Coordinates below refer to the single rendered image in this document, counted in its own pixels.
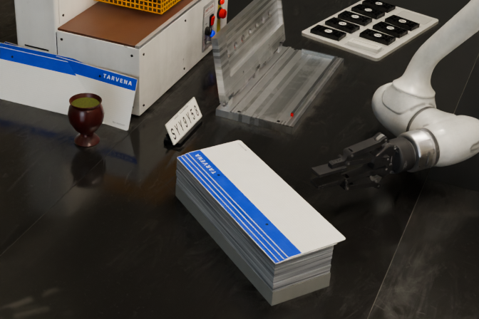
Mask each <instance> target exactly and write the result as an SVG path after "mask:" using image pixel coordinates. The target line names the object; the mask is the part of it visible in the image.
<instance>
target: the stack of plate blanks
mask: <svg viewBox="0 0 479 319"><path fill-rule="evenodd" d="M176 176H177V179H176V188H175V196H176V197H177V198H178V199H179V200H180V201H181V202H182V204H183V205H184V206H185V207H186V208H187V210H188V211H189V212H190V213H191V214H192V215H193V216H194V217H195V218H196V220H197V221H198V222H199V223H200V224H201V226H202V227H203V228H204V229H205V230H206V232H207V233H208V234H209V235H210V236H211V237H212V238H213V239H214V240H215V242H216V243H217V244H218V245H219V246H220V248H221V249H222V250H223V251H224V252H225V253H226V254H227V255H228V256H229V258H230V259H231V260H232V261H233V262H234V264H235V265H236V266H237V267H238V268H239V270H241V272H243V274H244V275H245V276H246V277H247V278H248V280H249V281H250V282H251V283H252V284H253V286H254V287H255V288H256V289H257V290H258V291H259V292H260V293H261V294H262V296H263V297H264V298H265V299H266V300H267V302H268V303H269V304H270V305H271V306H273V305H276V304H279V303H282V302H284V301H287V300H291V299H293V298H296V297H299V296H302V295H305V294H308V293H311V292H313V291H317V290H319V289H322V288H326V287H327V286H329V282H330V276H331V273H330V268H331V259H332V253H333V249H334V246H329V247H326V248H324V249H320V250H318V251H314V252H311V253H308V254H305V255H302V256H298V257H296V258H292V259H289V260H287V261H283V262H279V261H278V260H277V259H276V258H275V257H273V255H272V254H271V253H270V252H269V251H268V250H267V249H266V248H265V247H264V246H263V244H262V243H261V242H260V241H259V240H258V239H257V238H256V237H255V236H254V235H253V234H252V232H251V231H250V230H249V229H248V228H247V227H246V226H245V225H244V224H243V223H242V222H241V221H240V220H239V219H238V218H237V217H236V216H235V215H234V214H233V213H232V211H231V210H230V209H229V208H228V207H227V206H226V205H225V204H224V203H223V202H222V200H221V199H220V198H219V197H218V196H217V195H216V194H215V193H214V192H213V191H212V190H211V189H210V188H209V187H208V186H207V185H206V184H205V183H204V182H203V181H202V179H201V178H200V177H199V176H198V175H197V174H196V173H195V172H194V171H193V170H192V169H191V167H190V166H189V165H188V164H187V163H186V162H185V161H184V160H183V159H182V158H181V156H179V157H177V170H176Z"/></svg>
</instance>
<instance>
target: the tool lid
mask: <svg viewBox="0 0 479 319"><path fill-rule="evenodd" d="M268 12H269V15H268ZM255 24H256V28H255ZM285 40H286V39H285V32H284V17H283V10H282V0H253V1H252V2H251V3H250V4H249V5H248V6H246V7H245V8H244V9H243V10H242V11H241V12H239V13H238V14H237V15H236V16H235V17H234V18H233V19H232V20H231V21H230V22H229V23H228V24H226V25H225V26H224V27H223V28H222V29H221V30H219V31H218V32H217V33H216V34H215V35H214V36H213V37H212V38H211V42H212V51H213V57H214V62H215V72H216V78H217V88H218V94H219V99H220V103H227V102H228V101H229V96H230V95H234V94H235V93H236V92H237V91H239V92H238V93H240V92H241V91H242V90H243V89H244V88H245V87H246V86H247V84H248V83H249V81H248V80H249V79H250V78H251V76H252V75H253V74H254V73H255V72H256V70H255V68H256V67H260V66H261V65H262V64H263V63H264V62H265V65H266V64H267V63H268V62H269V61H270V60H271V59H272V57H273V56H274V54H273V52H275V51H276V50H277V49H278V47H279V43H280V42H284V41H285ZM227 52H228V53H227Z"/></svg>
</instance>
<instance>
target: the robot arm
mask: <svg viewBox="0 0 479 319"><path fill-rule="evenodd" d="M478 31H479V0H470V2H469V3H468V4H467V5H466V6H464V7H463V8H462V9H461V10H460V11H459V12H458V13H457V14H456V15H455V16H454V17H453V18H451V19H450V20H449V21H448V22H447V23H446V24H444V25H443V26H442V27H441V28H440V29H439V30H438V31H436V32H435V33H434V34H433V35H432V36H431V37H430V38H429V39H428V40H427V41H426V42H425V43H424V44H423V45H422V46H421V47H420V48H419V49H418V50H417V51H416V53H415V54H414V56H413V57H412V59H411V61H410V63H409V64H408V67H407V69H406V71H405V73H404V74H403V75H402V76H401V77H400V78H398V79H395V80H394V81H393V82H392V83H387V84H385V85H382V86H381V87H380V88H378V89H377V90H376V92H375V93H374V96H373V97H372V101H371V107H372V110H373V112H374V115H375V116H376V118H377V119H378V121H379V122H380V123H381V124H382V125H383V126H384V127H385V128H386V129H387V130H388V131H390V132H391V133H392V134H394V135H395V136H397V138H394V139H391V140H388V138H387V137H386V136H385V135H383V134H382V133H381V132H379V133H377V134H376V135H374V136H373V137H372V138H369V139H367V140H364V141H362V142H359V143H357V144H355V145H352V146H350V147H347V148H345V149H344V150H343V153H344V154H343V156H342V155H338V157H337V158H338V159H334V160H331V161H329V163H328V164H323V165H320V166H317V167H312V169H311V171H312V172H313V173H314V174H315V175H316V176H317V177H315V178H312V179H310V182H311V183H312V184H313V185H314V186H315V187H316V188H317V189H320V188H323V187H327V186H329V187H334V186H337V185H339V186H341V187H342V188H343V189H344V190H345V191H350V190H355V189H364V188H369V187H373V188H377V189H378V188H379V187H380V186H381V185H380V184H379V182H380V180H381V178H382V177H385V176H386V175H388V174H398V173H401V172H405V171H407V172H417V171H419V170H422V169H428V168H431V167H444V166H448V165H452V164H456V163H459V162H462V161H464V160H466V159H468V158H470V157H472V156H474V155H476V154H477V153H479V120H478V119H476V118H474V117H469V116H465V115H454V114H452V113H446V112H443V111H441V110H438V109H436V102H435V94H436V93H435V91H434V90H433V89H432V87H431V75H432V72H433V69H434V68H435V66H436V65H437V63H438V62H439V61H440V60H441V59H442V58H444V57H445V56H446V55H448V54H449V53H450V52H451V51H453V50H454V49H455V48H457V47H458V46H459V45H460V44H462V43H463V42H464V41H466V40H467V39H469V38H470V37H471V36H472V35H473V34H475V33H476V32H478ZM352 151H353V152H352ZM357 164H363V166H361V167H357V168H356V169H352V170H350V171H348V172H345V173H342V174H340V172H343V171H346V170H347V167H346V166H352V165H357ZM345 165H346V166H345ZM369 175H370V177H367V176H369ZM374 175H376V176H374Z"/></svg>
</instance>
